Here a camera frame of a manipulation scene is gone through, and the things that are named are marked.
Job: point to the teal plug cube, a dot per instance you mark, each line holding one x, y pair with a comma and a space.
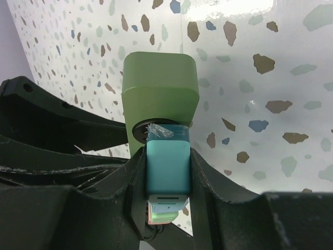
168, 159

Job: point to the green plug cube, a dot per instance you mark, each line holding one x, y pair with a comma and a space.
163, 217

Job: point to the green power strip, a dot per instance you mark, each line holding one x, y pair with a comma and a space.
158, 85

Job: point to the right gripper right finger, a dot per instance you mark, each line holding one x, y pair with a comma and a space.
225, 215

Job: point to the blue plug cube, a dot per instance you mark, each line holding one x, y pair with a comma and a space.
167, 203

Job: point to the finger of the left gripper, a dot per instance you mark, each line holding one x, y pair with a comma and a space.
31, 115
23, 165

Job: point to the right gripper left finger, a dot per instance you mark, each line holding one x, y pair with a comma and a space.
63, 217

